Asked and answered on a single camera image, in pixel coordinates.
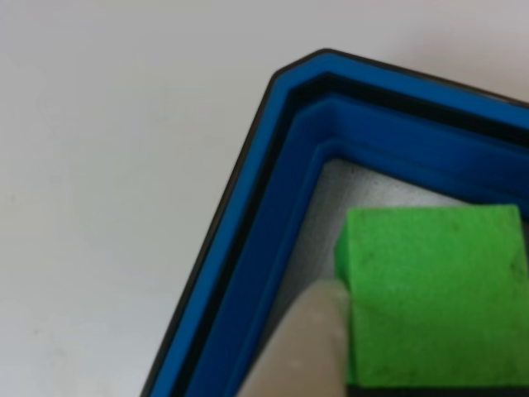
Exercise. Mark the green foam cube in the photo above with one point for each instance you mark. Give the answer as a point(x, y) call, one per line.
point(434, 297)

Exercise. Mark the blue square box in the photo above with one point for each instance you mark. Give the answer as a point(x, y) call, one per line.
point(281, 173)

